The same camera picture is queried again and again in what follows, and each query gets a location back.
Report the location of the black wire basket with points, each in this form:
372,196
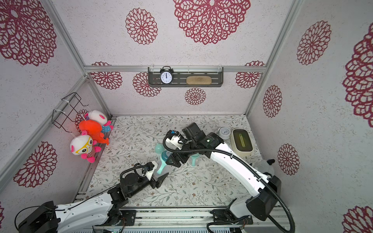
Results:
60,116

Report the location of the grey wall shelf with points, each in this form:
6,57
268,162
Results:
180,75

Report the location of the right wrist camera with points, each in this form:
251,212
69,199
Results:
176,139

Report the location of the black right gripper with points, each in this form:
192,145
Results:
180,157

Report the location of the white plush red striped outfit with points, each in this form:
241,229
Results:
85,146

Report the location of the black alarm clock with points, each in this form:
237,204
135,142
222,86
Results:
166,75

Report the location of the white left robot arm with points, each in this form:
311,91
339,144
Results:
101,209

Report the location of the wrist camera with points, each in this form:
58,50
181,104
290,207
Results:
149,175
176,139

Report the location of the teal nipple collar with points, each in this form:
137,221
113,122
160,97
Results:
165,155

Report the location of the white small alarm clock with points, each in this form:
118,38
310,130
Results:
224,133

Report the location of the cream box dark lid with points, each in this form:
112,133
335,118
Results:
241,142

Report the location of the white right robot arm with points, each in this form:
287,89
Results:
264,190

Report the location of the grey white plush toy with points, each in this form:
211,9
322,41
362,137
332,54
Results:
265,167

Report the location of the white plush blue polka-dot outfit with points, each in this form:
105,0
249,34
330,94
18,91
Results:
101,118

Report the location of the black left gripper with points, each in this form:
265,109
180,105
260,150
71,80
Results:
160,180

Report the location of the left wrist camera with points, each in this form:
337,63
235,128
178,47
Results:
149,175

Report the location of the orange plush toy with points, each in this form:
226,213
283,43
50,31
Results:
93,129

